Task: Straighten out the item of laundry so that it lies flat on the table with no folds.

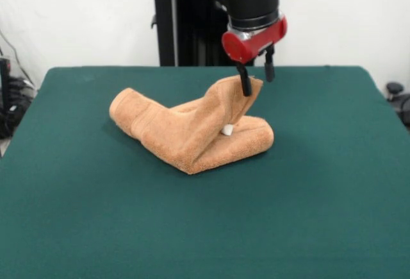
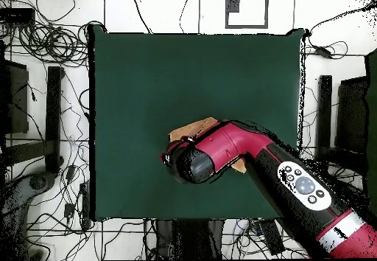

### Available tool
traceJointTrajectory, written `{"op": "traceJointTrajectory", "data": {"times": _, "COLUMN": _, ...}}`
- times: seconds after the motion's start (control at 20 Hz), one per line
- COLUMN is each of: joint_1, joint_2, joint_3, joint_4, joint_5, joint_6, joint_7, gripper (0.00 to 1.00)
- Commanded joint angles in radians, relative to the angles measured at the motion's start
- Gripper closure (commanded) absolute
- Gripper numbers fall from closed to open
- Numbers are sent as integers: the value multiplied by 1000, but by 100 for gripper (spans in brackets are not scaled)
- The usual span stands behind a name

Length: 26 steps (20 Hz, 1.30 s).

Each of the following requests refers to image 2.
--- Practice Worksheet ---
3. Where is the tan terry towel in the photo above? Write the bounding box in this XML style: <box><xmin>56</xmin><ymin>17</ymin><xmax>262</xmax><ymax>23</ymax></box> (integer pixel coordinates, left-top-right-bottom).
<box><xmin>169</xmin><ymin>116</ymin><xmax>247</xmax><ymax>174</ymax></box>

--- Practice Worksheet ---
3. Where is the dark flat monitor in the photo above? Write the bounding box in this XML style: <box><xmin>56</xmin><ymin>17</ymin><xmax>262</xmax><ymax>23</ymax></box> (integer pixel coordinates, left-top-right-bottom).
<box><xmin>0</xmin><ymin>60</ymin><xmax>29</xmax><ymax>135</ymax></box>

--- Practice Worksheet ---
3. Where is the dark green table cloth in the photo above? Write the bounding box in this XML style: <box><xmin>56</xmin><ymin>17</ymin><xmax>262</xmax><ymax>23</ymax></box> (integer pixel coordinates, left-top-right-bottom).
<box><xmin>88</xmin><ymin>24</ymin><xmax>307</xmax><ymax>222</ymax></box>

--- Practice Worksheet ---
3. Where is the narrow black power strip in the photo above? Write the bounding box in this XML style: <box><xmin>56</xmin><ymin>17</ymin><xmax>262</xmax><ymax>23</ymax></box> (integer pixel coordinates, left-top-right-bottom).
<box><xmin>80</xmin><ymin>181</ymin><xmax>91</xmax><ymax>229</ymax></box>

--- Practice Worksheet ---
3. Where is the small black power adapter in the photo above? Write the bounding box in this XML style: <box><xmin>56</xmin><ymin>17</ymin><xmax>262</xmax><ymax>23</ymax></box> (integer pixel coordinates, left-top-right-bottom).
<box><xmin>63</xmin><ymin>203</ymin><xmax>76</xmax><ymax>219</ymax></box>

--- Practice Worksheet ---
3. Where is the grey office chair base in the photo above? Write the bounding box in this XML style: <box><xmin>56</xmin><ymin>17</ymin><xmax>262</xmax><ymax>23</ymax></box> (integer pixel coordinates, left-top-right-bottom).
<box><xmin>0</xmin><ymin>172</ymin><xmax>57</xmax><ymax>260</ymax></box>

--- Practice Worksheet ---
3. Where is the black rectangular box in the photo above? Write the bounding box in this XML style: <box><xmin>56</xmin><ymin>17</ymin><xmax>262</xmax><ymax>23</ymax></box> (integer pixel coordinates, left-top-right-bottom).
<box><xmin>0</xmin><ymin>7</ymin><xmax>36</xmax><ymax>24</ymax></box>

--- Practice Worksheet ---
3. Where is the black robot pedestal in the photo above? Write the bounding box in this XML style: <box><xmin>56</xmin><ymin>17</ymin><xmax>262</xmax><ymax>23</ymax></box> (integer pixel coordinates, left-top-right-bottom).
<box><xmin>155</xmin><ymin>219</ymin><xmax>225</xmax><ymax>260</ymax></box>

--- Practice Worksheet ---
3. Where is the black stand frame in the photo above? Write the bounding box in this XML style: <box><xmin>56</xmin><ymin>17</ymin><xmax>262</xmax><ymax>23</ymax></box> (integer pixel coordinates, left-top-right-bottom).
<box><xmin>5</xmin><ymin>66</ymin><xmax>65</xmax><ymax>174</ymax></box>
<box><xmin>314</xmin><ymin>74</ymin><xmax>367</xmax><ymax>173</ymax></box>

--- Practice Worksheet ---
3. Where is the black coiled cable bundle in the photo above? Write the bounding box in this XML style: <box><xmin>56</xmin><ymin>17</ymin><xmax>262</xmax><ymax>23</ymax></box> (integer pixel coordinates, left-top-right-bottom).
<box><xmin>17</xmin><ymin>21</ymin><xmax>89</xmax><ymax>67</ymax></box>

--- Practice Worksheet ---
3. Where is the black cable power brick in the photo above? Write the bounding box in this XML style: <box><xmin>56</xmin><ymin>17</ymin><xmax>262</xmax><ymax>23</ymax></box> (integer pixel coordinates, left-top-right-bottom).
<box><xmin>313</xmin><ymin>45</ymin><xmax>334</xmax><ymax>59</ymax></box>

